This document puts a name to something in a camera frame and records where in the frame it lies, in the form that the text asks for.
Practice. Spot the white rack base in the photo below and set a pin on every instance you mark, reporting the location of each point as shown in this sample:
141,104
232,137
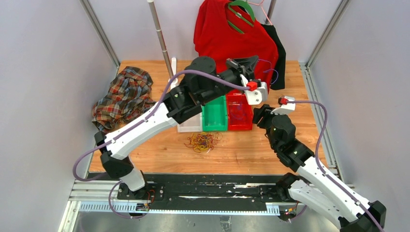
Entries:
173,68

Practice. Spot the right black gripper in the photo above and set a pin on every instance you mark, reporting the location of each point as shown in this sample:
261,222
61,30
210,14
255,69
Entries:
265,111

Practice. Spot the green clothes hanger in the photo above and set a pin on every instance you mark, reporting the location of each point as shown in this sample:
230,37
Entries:
240,16

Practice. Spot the red t-shirt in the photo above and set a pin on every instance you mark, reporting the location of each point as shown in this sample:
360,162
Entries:
213,38

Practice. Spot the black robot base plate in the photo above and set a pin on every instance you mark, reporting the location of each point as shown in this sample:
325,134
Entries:
208,192

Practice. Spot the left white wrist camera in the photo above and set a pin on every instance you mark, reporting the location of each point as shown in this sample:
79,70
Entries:
257,91

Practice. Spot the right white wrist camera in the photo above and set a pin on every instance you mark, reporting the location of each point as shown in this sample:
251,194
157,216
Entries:
286,106

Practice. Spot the pink clothes hanger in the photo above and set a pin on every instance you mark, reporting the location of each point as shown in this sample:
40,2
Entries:
260,8

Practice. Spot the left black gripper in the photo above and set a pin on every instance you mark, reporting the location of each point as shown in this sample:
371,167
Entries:
239,69

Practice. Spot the red plastic bin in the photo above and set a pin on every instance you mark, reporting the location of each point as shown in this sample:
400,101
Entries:
239,112

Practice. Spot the white plastic bin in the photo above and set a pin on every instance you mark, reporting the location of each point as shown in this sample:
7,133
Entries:
194,124

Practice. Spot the green plastic bin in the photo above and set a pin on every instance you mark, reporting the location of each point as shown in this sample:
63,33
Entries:
215,116

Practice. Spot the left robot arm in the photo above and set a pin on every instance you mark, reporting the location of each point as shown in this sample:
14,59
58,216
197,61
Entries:
201,84

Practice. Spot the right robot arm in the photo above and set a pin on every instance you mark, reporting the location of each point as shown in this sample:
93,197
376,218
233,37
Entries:
311,183

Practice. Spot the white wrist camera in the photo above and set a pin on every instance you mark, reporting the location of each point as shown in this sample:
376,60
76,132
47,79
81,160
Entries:
286,106
257,91

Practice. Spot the plaid flannel shirt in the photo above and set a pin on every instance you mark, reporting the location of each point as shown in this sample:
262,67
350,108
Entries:
128,97

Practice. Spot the black t-shirt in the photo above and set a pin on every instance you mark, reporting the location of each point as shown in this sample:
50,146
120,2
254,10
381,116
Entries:
278,76

